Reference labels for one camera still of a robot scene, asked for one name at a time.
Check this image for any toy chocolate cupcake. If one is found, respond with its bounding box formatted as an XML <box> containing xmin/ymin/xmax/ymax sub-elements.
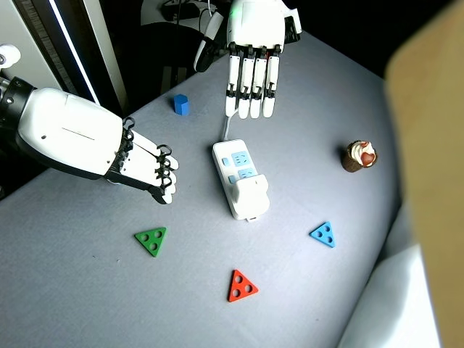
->
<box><xmin>341</xmin><ymin>140</ymin><xmax>378</xmax><ymax>173</ymax></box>

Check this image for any blurred tan board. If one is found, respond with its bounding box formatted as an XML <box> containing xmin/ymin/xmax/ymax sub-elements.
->
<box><xmin>384</xmin><ymin>0</ymin><xmax>464</xmax><ymax>348</ymax></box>

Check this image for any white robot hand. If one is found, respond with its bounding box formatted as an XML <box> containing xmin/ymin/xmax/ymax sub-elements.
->
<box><xmin>193</xmin><ymin>0</ymin><xmax>303</xmax><ymax>120</ymax></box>
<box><xmin>16</xmin><ymin>86</ymin><xmax>180</xmax><ymax>205</ymax></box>

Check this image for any white panel with light strip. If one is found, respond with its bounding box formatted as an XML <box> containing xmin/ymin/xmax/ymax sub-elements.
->
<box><xmin>0</xmin><ymin>0</ymin><xmax>130</xmax><ymax>109</ymax></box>

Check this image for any black chair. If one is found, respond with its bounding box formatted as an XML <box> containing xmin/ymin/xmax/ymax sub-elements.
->
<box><xmin>136</xmin><ymin>21</ymin><xmax>226</xmax><ymax>97</ymax></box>

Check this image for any black power adapter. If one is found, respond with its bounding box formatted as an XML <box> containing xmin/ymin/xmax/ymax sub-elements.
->
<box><xmin>161</xmin><ymin>0</ymin><xmax>201</xmax><ymax>21</ymax></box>

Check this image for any red triangle block with holes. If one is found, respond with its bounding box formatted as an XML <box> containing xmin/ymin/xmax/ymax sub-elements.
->
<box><xmin>227</xmin><ymin>269</ymin><xmax>260</xmax><ymax>303</ymax></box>

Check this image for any white backdrop cloth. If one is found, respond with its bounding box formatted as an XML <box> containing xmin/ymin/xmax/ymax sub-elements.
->
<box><xmin>336</xmin><ymin>202</ymin><xmax>442</xmax><ymax>348</ymax></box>

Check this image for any blue triangle block with holes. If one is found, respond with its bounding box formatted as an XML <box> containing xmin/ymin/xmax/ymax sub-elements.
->
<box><xmin>309</xmin><ymin>221</ymin><xmax>336</xmax><ymax>249</ymax></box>

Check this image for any white power strip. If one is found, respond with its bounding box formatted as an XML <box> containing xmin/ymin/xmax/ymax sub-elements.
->
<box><xmin>212</xmin><ymin>138</ymin><xmax>271</xmax><ymax>222</ymax></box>

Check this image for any green triangle block with holes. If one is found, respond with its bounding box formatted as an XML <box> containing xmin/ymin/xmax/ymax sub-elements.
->
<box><xmin>134</xmin><ymin>226</ymin><xmax>168</xmax><ymax>258</ymax></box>

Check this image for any grey tablecloth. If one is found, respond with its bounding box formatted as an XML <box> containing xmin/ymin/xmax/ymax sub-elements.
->
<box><xmin>0</xmin><ymin>30</ymin><xmax>403</xmax><ymax>348</ymax></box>

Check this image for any white power strip cable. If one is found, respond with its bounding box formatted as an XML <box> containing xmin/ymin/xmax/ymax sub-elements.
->
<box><xmin>220</xmin><ymin>115</ymin><xmax>233</xmax><ymax>141</ymax></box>

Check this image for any blue hexagonal block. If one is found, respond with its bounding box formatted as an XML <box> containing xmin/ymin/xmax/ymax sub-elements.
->
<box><xmin>173</xmin><ymin>94</ymin><xmax>191</xmax><ymax>116</ymax></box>

